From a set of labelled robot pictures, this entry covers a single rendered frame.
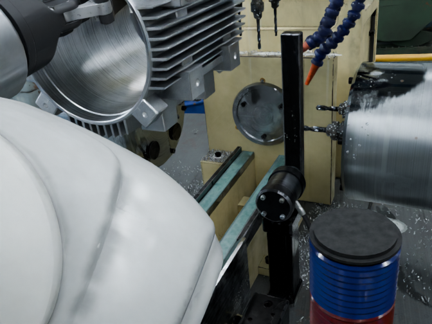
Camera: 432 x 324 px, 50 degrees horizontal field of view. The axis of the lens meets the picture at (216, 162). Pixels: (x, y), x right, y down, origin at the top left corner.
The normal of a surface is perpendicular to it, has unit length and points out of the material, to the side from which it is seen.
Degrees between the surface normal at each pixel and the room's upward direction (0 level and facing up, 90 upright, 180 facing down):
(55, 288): 100
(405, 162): 84
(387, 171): 92
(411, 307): 0
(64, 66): 62
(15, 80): 116
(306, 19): 90
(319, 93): 90
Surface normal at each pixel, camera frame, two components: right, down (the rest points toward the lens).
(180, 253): 0.57, -0.35
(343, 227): -0.10, -0.88
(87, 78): 0.60, -0.52
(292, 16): -0.41, 0.46
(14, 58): 0.92, 0.20
